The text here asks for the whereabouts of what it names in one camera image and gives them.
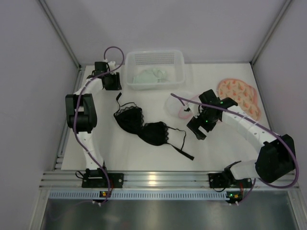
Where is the light green garment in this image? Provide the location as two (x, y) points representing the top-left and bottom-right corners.
(132, 68), (171, 84)

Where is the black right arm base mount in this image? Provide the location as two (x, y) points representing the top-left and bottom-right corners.
(208, 161), (252, 191)

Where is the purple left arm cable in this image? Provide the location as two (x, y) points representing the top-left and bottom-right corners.
(73, 46), (125, 204)

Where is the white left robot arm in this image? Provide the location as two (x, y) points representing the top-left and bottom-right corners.
(65, 59), (121, 171)

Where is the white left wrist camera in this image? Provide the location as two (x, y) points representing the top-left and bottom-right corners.
(103, 59), (117, 72)

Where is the peach patterned laundry bag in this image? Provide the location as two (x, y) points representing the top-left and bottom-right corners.
(217, 79), (261, 121)

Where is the white plastic basket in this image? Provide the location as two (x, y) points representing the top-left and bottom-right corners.
(124, 50), (186, 91)

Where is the aluminium frame rail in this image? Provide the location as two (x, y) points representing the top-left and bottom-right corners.
(39, 170), (300, 190)

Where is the white slotted cable duct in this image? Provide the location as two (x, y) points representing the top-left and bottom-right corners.
(49, 190), (240, 200)

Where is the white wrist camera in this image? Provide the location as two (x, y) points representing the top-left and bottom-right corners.
(182, 103), (191, 113)
(103, 59), (117, 72)

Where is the white mesh pink-trimmed laundry bag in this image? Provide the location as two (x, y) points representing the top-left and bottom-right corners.
(164, 91), (200, 119)

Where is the black lace bra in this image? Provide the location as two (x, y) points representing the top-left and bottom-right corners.
(113, 93), (194, 161)

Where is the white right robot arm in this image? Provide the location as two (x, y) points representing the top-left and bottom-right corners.
(184, 90), (297, 184)

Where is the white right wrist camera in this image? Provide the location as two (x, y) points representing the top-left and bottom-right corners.
(182, 103), (191, 113)

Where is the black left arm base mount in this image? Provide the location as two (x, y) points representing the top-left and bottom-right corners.
(75, 168), (124, 189)

